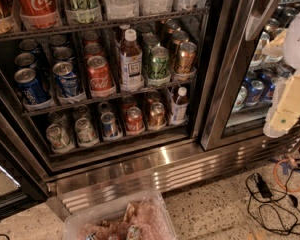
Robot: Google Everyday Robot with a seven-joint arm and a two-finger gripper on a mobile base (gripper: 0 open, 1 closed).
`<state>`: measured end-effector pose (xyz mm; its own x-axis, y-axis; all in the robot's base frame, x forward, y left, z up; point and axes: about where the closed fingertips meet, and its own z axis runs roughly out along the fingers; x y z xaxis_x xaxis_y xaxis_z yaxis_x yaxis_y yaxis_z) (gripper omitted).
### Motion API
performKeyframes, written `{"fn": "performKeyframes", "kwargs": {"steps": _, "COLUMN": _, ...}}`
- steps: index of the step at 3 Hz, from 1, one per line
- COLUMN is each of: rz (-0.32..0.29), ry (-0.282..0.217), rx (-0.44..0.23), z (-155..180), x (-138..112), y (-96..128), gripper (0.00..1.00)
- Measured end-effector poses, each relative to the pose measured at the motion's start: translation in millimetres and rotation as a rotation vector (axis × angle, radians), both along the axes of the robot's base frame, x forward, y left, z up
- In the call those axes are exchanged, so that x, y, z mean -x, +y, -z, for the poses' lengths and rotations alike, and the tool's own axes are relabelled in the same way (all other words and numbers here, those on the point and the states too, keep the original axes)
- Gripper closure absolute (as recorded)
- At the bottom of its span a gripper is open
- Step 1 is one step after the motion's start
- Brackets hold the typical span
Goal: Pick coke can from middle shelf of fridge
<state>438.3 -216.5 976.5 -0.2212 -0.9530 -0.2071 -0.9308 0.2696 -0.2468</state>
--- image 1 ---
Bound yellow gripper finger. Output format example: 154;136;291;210
263;70;300;138
262;29;287;56

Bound red coke can front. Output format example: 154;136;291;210
87;56;113;91

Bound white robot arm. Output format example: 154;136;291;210
263;13;300;138

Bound glass fridge door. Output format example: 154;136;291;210
200;0;300;151

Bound pepsi can behind door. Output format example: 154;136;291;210
245;80;264;106

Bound copper can front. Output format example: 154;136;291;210
175;42;197;74

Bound copper can middle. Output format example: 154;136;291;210
170;30;189;52

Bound copper can back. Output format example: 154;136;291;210
163;19;181;37

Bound tea bottle bottom shelf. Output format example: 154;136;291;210
170;87;189;125

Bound green can front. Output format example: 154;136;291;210
148;46;169;80

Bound green can middle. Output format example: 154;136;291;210
142;35;160;58

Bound copper can bottom shelf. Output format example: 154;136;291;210
148;102;165;127

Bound red can bottom shelf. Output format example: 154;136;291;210
126;107;143;132

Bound blue can bottom shelf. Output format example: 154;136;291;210
101;112;118;138

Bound red coke can middle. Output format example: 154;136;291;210
84;43;104;59

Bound red coke can back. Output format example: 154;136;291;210
82;31;101;46

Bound tall green can top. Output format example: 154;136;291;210
65;0;102;24

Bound white green can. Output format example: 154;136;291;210
46;123;74;153
75;118;98;147

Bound blue pepsi can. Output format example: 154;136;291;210
14;68;50;105
53;62;79;97

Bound pepsi can second row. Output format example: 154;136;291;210
53;47;75;63

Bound pepsi can back row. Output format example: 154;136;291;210
49;35;69;49

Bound white green can bottom left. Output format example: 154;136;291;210
46;123;74;153

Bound tall red coke can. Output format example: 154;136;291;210
19;0;57;29

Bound blue pepsi can front left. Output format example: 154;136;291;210
14;68;50;105

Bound pepsi can back left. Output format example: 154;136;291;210
19;39;41;56

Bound iced tea bottle white cap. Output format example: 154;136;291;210
120;29;142;86

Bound clear plastic bin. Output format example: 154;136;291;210
63;189;177;240

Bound fridge door handle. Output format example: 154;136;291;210
245;0;280;41

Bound orange cable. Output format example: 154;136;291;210
273;153;300;194

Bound black power adapter cable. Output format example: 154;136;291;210
245;146;300;236

